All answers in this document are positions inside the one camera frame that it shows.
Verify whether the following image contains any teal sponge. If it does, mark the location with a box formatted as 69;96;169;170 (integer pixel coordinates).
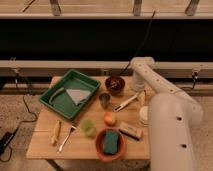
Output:
103;130;119;154

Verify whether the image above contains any grey cloth in tray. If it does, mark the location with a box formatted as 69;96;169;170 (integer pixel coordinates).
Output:
66;89;91;105

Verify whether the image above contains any green plastic tray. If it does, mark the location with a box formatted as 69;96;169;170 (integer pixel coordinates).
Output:
40;69;100;121

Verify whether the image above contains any wooden block eraser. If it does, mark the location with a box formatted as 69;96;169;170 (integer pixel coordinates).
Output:
119;122;142;140

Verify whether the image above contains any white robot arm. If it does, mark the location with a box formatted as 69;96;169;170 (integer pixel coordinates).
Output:
130;57;204;171

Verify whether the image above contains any black cable upper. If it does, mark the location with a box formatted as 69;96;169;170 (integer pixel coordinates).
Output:
118;10;157;77

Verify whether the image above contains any white dish brush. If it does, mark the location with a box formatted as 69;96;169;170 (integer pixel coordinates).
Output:
113;93;138;112

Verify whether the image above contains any small metal cup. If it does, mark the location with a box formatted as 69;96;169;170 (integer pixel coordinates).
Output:
99;93;110;109

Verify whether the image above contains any yellow banana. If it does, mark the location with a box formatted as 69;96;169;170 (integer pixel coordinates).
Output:
51;120;61;145

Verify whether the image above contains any orange fruit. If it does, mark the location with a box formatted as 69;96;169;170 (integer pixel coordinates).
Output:
103;113;116;126

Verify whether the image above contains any orange bowl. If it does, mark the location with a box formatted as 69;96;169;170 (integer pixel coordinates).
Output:
95;128;126;162

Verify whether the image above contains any black cable left floor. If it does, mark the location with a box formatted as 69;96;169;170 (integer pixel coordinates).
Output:
0;71;39;163

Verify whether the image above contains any green plastic cup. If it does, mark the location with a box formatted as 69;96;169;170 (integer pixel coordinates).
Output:
81;120;96;137

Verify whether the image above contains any green curved vegetable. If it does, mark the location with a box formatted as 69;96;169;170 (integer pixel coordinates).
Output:
49;87;65;105

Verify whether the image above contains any black power adapter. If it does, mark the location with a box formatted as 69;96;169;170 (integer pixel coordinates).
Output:
0;132;13;155

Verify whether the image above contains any dark red bowl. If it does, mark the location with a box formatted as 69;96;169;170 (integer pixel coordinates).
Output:
105;76;125;95

